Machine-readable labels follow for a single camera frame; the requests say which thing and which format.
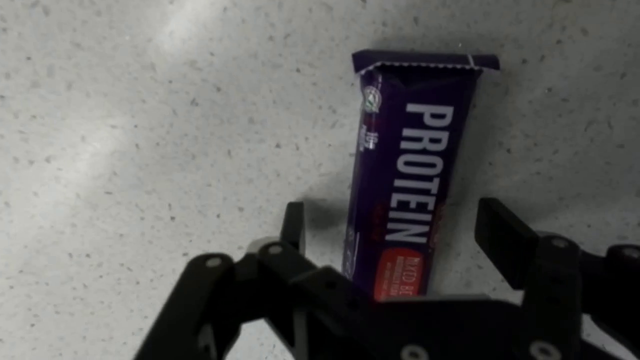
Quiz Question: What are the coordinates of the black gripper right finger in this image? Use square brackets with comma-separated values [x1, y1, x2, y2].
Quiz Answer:
[472, 196, 640, 360]

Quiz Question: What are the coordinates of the purple protein bar packet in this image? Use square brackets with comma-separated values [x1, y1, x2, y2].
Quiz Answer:
[340, 49, 503, 306]

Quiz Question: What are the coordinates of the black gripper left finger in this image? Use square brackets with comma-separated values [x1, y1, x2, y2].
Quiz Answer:
[132, 199, 367, 360]

